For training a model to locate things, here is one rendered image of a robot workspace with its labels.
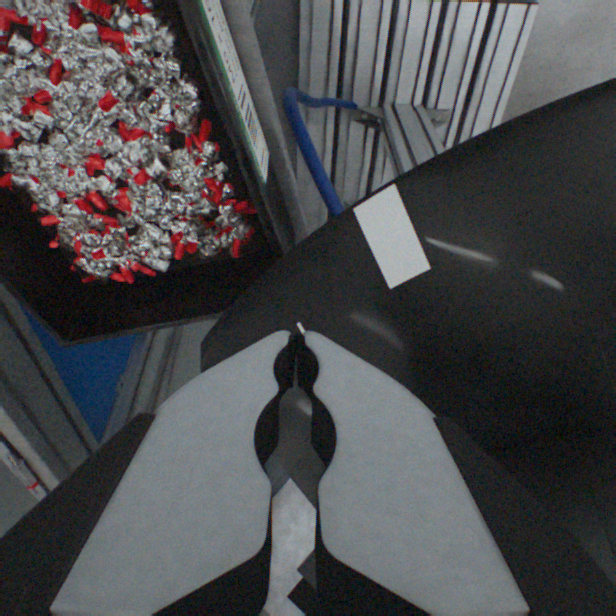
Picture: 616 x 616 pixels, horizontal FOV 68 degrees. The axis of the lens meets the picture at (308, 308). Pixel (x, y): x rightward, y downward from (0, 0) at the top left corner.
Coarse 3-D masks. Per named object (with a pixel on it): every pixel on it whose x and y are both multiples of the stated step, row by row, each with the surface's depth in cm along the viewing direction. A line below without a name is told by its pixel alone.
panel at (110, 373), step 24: (24, 312) 45; (48, 336) 50; (72, 360) 55; (96, 360) 62; (120, 360) 70; (72, 384) 55; (96, 384) 62; (120, 384) 70; (96, 408) 62; (96, 432) 62
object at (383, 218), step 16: (384, 192) 16; (368, 208) 16; (384, 208) 16; (400, 208) 16; (368, 224) 16; (384, 224) 16; (400, 224) 16; (368, 240) 16; (384, 240) 16; (400, 240) 16; (416, 240) 15; (384, 256) 16; (400, 256) 16; (416, 256) 15; (384, 272) 16; (400, 272) 16; (416, 272) 15
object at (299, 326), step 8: (304, 304) 18; (312, 304) 18; (296, 312) 18; (304, 312) 18; (312, 312) 18; (288, 320) 19; (296, 320) 18; (304, 320) 18; (312, 320) 18; (320, 320) 18; (280, 328) 19; (288, 328) 19; (296, 328) 18; (304, 328) 18; (312, 328) 18; (320, 328) 18; (328, 328) 18; (328, 336) 18; (296, 352) 19
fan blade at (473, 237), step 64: (512, 128) 14; (576, 128) 13; (448, 192) 15; (512, 192) 14; (576, 192) 13; (320, 256) 17; (448, 256) 15; (512, 256) 14; (576, 256) 13; (256, 320) 19; (384, 320) 16; (448, 320) 15; (512, 320) 14; (576, 320) 13; (448, 384) 15; (512, 384) 14; (576, 384) 13; (512, 448) 14; (576, 448) 13; (576, 512) 13
